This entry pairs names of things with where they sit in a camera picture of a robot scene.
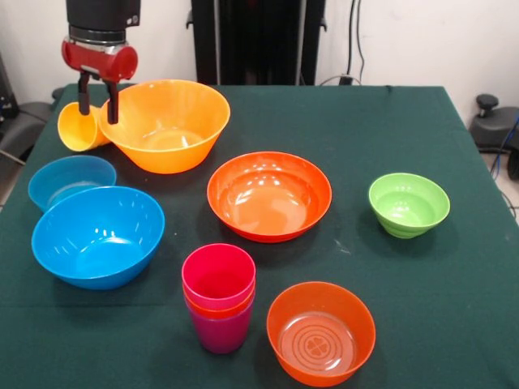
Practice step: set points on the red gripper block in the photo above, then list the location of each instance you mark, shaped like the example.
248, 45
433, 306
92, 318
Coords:
101, 62

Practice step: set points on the yellow plastic cup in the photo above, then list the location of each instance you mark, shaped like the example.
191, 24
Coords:
77, 133

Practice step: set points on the large orange plastic bowl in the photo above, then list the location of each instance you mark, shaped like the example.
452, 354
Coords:
170, 121

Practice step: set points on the magenta-red plastic cup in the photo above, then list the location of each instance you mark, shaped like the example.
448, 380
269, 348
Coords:
219, 267

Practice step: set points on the orange-red plastic cup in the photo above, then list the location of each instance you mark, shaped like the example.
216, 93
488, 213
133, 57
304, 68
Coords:
219, 313

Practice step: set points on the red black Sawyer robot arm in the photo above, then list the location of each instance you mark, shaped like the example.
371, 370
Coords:
97, 16

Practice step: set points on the black rounded floor base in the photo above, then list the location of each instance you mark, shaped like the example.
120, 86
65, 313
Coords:
24, 121
492, 125

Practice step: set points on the small blue plastic bowl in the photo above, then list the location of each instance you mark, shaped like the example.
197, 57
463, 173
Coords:
52, 178

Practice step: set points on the large blue plastic bowl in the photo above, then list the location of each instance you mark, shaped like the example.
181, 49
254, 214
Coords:
97, 239

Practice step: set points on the wide orange-red shallow bowl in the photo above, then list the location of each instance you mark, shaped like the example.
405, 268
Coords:
269, 198

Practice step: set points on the purple plastic cup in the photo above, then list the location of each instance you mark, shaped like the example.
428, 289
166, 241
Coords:
221, 334

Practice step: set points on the small orange-red ringed bowl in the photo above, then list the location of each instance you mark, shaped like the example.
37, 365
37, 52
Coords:
320, 308

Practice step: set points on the green plastic bowl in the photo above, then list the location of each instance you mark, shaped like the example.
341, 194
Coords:
409, 202

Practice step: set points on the dark green table cloth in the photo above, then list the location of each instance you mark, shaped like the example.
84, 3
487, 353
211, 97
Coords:
446, 304

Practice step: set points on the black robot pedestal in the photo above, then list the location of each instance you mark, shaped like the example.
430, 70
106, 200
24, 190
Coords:
251, 40

